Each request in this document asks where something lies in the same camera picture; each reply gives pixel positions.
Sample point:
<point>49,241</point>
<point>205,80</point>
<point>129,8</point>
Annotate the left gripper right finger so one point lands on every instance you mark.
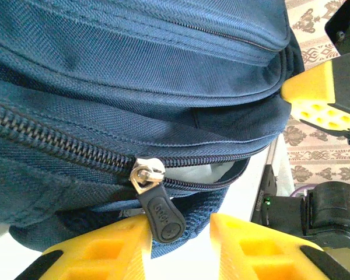
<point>259,253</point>

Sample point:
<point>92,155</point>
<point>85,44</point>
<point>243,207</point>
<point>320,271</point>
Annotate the navy blue backpack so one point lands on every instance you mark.
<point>105,73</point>

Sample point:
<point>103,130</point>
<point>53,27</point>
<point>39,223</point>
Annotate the zipper slider with black pull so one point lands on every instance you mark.
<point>163,216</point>

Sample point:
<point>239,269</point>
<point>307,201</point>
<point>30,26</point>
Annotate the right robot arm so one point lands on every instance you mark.
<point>329,216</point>

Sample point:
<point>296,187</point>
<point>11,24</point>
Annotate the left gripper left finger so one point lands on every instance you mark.
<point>105,253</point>

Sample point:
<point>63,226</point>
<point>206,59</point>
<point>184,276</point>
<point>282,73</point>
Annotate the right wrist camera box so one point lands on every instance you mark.
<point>344,26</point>

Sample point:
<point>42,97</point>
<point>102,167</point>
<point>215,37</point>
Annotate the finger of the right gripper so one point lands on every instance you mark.
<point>312,87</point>

